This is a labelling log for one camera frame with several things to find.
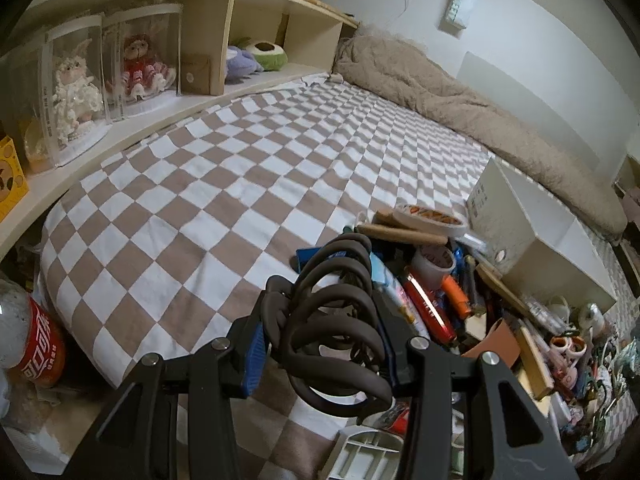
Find yellow printed box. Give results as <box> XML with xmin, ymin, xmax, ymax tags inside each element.
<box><xmin>0</xmin><ymin>134</ymin><xmax>31</xmax><ymax>224</ymax></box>

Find white headboard panel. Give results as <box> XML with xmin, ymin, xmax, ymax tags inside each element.
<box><xmin>458</xmin><ymin>50</ymin><xmax>607</xmax><ymax>172</ymax></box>

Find white hanging paper bag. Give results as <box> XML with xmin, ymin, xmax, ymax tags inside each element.
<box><xmin>439</xmin><ymin>0</ymin><xmax>482</xmax><ymax>37</ymax></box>

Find red tube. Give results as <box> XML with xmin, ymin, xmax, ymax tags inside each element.
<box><xmin>401</xmin><ymin>271</ymin><xmax>459</xmax><ymax>344</ymax></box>

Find white plastic organiser tray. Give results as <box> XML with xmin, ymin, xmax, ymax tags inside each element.
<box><xmin>319</xmin><ymin>426</ymin><xmax>407</xmax><ymax>480</ymax></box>

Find brown white checkered bed sheet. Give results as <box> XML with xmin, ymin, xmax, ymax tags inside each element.
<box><xmin>37</xmin><ymin>71</ymin><xmax>640</xmax><ymax>466</ymax></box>

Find wooden block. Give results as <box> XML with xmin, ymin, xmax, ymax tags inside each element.
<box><xmin>516</xmin><ymin>326</ymin><xmax>557</xmax><ymax>402</ymax></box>

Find blue flat box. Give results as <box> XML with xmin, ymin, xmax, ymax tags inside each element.
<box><xmin>295</xmin><ymin>246</ymin><xmax>372</xmax><ymax>274</ymax></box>

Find purple plush toy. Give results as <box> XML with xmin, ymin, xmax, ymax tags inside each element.
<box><xmin>224</xmin><ymin>44</ymin><xmax>264</xmax><ymax>82</ymax></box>

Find beige tape roll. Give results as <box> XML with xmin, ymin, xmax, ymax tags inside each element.
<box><xmin>411</xmin><ymin>244</ymin><xmax>458</xmax><ymax>282</ymax></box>

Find white storage box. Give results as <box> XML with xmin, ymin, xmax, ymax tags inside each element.
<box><xmin>466</xmin><ymin>156</ymin><xmax>618</xmax><ymax>312</ymax></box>

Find green round plush toy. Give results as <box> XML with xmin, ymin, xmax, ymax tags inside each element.
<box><xmin>246</xmin><ymin>39</ymin><xmax>291</xmax><ymax>73</ymax></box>

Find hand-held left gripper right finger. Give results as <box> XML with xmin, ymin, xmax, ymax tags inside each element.
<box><xmin>374</xmin><ymin>294</ymin><xmax>577</xmax><ymax>480</ymax></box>

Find brown leather piece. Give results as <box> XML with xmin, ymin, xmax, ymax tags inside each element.
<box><xmin>461</xmin><ymin>316</ymin><xmax>522</xmax><ymax>362</ymax></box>

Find beige fluffy blanket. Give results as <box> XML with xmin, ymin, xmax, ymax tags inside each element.
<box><xmin>331</xmin><ymin>24</ymin><xmax>629</xmax><ymax>235</ymax></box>

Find pink handled scissors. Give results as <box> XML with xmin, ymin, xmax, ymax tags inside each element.
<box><xmin>549</xmin><ymin>336</ymin><xmax>589</xmax><ymax>362</ymax></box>

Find orange marker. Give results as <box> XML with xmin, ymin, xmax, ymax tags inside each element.
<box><xmin>440</xmin><ymin>274</ymin><xmax>473</xmax><ymax>321</ymax></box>

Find red teddy bear in case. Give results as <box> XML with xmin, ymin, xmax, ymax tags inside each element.
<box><xmin>101</xmin><ymin>4</ymin><xmax>182</xmax><ymax>122</ymax></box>

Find wooden handle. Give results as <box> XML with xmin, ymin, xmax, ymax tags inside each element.
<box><xmin>355</xmin><ymin>223</ymin><xmax>449</xmax><ymax>248</ymax></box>

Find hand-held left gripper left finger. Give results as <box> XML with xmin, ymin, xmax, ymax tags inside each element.
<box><xmin>70</xmin><ymin>302</ymin><xmax>268</xmax><ymax>480</ymax></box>

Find red label cola bottle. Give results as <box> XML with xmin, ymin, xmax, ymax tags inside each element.
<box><xmin>0</xmin><ymin>274</ymin><xmax>68</xmax><ymax>402</ymax></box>

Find black rubber tube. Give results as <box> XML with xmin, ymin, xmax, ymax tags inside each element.
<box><xmin>261</xmin><ymin>233</ymin><xmax>397</xmax><ymax>418</ymax></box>

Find orange print tape roll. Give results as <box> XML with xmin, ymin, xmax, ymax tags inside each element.
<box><xmin>391</xmin><ymin>202</ymin><xmax>469</xmax><ymax>234</ymax></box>

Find brown paper pouch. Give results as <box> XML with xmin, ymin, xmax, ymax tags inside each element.
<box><xmin>180</xmin><ymin>53</ymin><xmax>214</xmax><ymax>97</ymax></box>

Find white dress doll in case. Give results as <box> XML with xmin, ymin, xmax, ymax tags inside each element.
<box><xmin>41</xmin><ymin>14</ymin><xmax>110</xmax><ymax>153</ymax></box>

